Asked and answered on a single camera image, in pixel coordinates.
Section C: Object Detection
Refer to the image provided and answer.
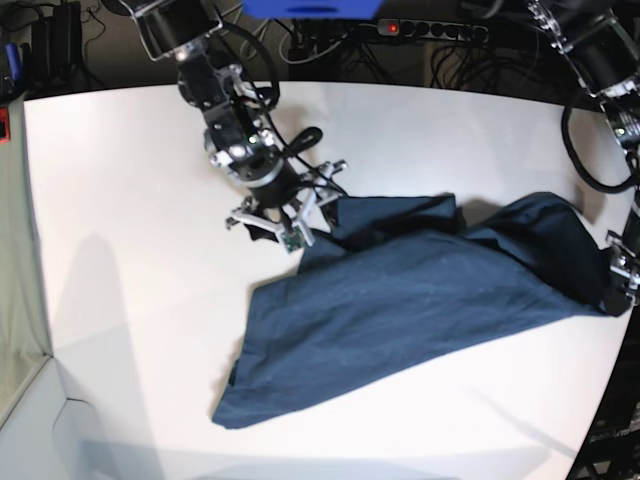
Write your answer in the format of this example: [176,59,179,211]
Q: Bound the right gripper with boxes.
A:
[225,160,348,243]

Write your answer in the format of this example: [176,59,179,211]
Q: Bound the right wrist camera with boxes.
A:
[278,225,315,254]

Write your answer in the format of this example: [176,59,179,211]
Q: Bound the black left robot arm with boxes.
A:
[526,1,639,316]

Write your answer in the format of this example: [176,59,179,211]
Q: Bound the red box object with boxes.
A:
[0,107,11,144]

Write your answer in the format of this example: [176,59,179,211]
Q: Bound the white cable loop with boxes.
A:
[219,9,291,61]

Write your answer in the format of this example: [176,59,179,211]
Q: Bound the black power strip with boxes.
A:
[377,19,489,43]

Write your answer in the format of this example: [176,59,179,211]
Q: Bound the dark blue t-shirt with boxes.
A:
[212,192,611,429]

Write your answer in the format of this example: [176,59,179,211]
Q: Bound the blue plastic bin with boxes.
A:
[242,0,382,19]

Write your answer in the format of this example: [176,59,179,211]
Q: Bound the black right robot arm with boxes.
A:
[122,1,346,253]

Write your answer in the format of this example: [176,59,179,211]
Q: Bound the grey-green fabric curtain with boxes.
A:
[1,99,52,423]

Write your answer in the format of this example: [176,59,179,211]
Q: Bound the blue cylinder object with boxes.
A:
[5,43,22,82]

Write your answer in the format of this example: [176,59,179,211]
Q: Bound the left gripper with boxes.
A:
[602,230,639,317]

